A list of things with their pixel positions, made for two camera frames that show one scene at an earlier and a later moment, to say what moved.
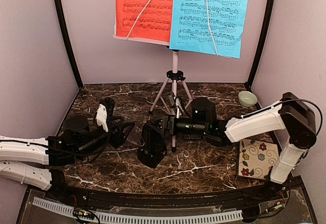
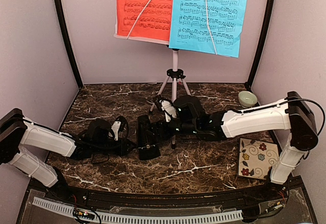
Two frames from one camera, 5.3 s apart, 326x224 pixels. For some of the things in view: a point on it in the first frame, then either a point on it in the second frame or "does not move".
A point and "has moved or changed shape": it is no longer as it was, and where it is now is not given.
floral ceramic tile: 256,158 does not move
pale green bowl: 247,99 does not move
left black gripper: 117,138 to 122,150
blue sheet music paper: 228,1 does not move
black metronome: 154,147 has moved or changed shape
